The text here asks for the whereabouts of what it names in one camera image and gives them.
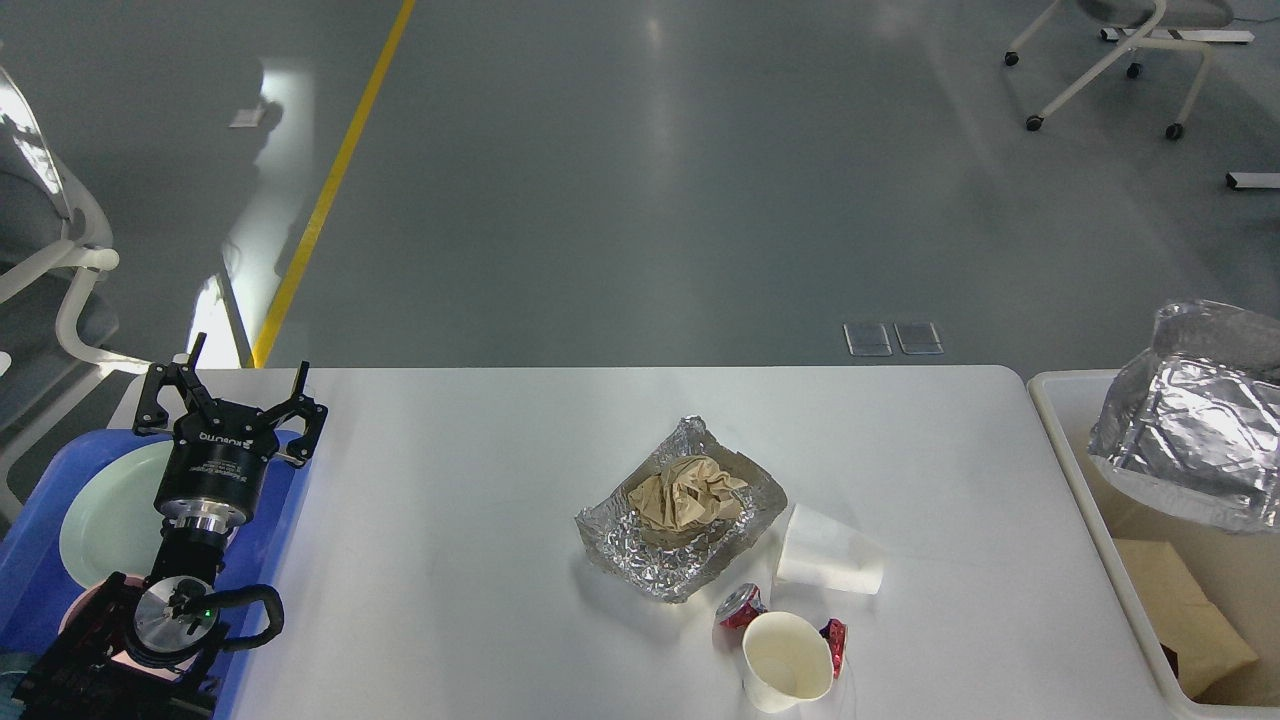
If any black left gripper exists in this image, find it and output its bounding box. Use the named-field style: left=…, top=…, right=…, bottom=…
left=132, top=333, right=328, bottom=527

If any light green plate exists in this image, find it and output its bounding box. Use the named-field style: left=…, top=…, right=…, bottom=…
left=59, top=441, right=173, bottom=589

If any pink mug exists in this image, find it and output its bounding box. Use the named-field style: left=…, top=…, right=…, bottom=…
left=58, top=574, right=195, bottom=682

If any brown paper ball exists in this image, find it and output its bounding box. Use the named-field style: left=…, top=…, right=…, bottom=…
left=627, top=455, right=748, bottom=533

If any aluminium foil tray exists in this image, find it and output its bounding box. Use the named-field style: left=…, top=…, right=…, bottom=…
left=575, top=416, right=788, bottom=603

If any brown paper bag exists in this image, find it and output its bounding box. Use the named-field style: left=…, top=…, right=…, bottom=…
left=1114, top=538, right=1260, bottom=698

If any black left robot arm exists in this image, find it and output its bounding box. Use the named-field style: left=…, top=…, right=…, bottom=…
left=12, top=336, right=328, bottom=719

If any blue plastic tray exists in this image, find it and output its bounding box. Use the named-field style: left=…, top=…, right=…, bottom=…
left=0, top=429, right=314, bottom=720

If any red foil wrapper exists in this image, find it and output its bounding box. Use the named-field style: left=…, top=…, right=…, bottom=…
left=714, top=582, right=849, bottom=679

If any white napkin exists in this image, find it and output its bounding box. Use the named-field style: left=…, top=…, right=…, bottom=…
left=774, top=505, right=888, bottom=596

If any white paper cup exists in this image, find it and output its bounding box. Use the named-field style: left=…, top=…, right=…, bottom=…
left=741, top=611, right=835, bottom=714

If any beige waste bin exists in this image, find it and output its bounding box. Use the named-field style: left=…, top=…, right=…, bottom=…
left=1028, top=369, right=1279, bottom=719

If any white bar on floor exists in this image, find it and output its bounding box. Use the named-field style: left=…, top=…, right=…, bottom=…
left=1225, top=170, right=1280, bottom=191

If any white office chair right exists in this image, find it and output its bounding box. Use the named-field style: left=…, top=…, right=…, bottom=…
left=1025, top=1, right=1254, bottom=141

